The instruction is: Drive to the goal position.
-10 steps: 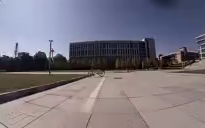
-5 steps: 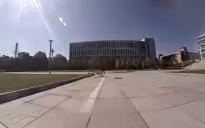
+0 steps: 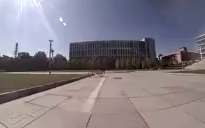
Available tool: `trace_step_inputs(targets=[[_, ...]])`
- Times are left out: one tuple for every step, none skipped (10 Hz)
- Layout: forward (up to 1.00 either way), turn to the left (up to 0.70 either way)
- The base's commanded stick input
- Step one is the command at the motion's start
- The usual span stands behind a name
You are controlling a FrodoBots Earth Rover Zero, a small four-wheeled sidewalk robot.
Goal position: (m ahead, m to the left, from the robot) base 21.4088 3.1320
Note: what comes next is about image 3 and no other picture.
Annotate parked bicycles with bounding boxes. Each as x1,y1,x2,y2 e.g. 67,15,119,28
88,68,107,78

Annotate dark glass building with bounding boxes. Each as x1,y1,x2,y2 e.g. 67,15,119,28
68,36,157,70

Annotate row of small trees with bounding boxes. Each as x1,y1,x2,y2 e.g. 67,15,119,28
69,56,159,71

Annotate grey paved plaza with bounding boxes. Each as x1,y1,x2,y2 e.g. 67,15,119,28
0,69,205,128

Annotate lamp pole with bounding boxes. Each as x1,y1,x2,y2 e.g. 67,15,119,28
47,39,55,76

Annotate dark row of trees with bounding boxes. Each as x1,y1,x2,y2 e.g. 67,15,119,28
0,50,71,72

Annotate long low stone kerb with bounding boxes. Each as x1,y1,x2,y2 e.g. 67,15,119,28
0,73,95,108

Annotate brown building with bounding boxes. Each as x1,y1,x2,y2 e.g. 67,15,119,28
160,46,202,67

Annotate grass lawn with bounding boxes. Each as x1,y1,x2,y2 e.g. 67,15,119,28
0,71,90,96

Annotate tall mast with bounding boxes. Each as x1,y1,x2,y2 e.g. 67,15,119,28
13,42,19,59

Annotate pale sloped wall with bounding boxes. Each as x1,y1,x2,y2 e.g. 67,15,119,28
176,58,205,75

